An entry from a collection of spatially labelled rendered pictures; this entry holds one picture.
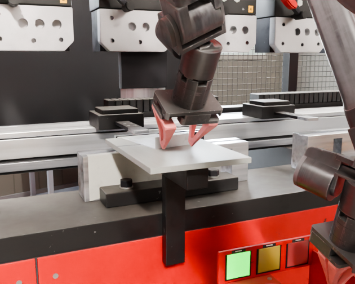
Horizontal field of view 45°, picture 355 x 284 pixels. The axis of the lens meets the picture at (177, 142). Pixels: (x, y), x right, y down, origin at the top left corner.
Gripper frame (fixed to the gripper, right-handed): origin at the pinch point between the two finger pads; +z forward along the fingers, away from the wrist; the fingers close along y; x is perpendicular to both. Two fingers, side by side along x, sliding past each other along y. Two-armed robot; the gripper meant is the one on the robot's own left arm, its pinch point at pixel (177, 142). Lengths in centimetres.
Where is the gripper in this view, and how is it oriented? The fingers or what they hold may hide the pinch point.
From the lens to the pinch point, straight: 76.2
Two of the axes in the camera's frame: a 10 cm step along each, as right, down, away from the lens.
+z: -2.0, 7.5, 6.2
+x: 3.6, 6.5, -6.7
